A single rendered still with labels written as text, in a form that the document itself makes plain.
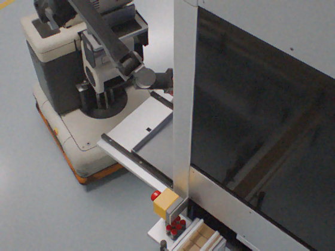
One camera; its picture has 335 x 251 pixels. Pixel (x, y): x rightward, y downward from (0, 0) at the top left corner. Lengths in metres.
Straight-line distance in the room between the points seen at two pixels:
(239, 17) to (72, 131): 1.91
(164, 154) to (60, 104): 1.01
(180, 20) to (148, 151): 0.90
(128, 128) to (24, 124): 1.34
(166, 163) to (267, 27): 1.03
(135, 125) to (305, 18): 1.22
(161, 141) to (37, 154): 1.27
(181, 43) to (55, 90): 1.60
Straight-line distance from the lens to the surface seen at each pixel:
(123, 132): 2.02
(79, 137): 2.79
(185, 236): 1.69
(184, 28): 1.15
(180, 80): 1.28
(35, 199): 2.96
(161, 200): 1.68
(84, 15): 1.63
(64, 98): 2.79
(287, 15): 0.95
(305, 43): 0.97
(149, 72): 1.61
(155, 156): 1.95
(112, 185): 2.92
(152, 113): 2.07
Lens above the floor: 2.50
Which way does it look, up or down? 53 degrees down
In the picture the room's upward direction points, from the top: 1 degrees counter-clockwise
